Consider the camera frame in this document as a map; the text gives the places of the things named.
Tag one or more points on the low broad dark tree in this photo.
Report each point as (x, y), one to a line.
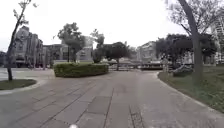
(115, 50)

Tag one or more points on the small slender tree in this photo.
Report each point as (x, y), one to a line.
(98, 53)

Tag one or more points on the low railing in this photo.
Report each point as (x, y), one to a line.
(133, 67)

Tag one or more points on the trimmed green hedge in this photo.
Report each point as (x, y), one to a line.
(80, 70)

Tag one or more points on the grey stone slab path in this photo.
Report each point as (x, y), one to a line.
(110, 100)

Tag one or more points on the pale grey building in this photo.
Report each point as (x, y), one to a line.
(146, 51)

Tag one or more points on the dark leafy tree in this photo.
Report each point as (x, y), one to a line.
(70, 36)

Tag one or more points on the low grey building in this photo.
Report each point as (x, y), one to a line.
(55, 52)

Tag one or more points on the clump of dark trees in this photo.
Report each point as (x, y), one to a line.
(173, 46)

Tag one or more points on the dark low bush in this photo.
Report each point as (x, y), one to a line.
(182, 70)

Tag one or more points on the robot's own part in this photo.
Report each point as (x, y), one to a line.
(73, 126)

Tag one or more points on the pale stone kerb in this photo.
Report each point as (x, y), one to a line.
(20, 90)
(186, 98)

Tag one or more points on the large leaning tree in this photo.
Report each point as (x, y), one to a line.
(196, 50)

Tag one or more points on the grey ornate building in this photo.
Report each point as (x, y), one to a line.
(26, 46)

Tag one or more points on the grass lawn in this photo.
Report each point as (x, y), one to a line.
(206, 87)

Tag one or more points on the small grass patch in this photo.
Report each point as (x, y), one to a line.
(13, 84)

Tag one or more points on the thin bare tree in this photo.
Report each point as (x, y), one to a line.
(10, 65)

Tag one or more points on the tall pale building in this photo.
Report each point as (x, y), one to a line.
(218, 36)

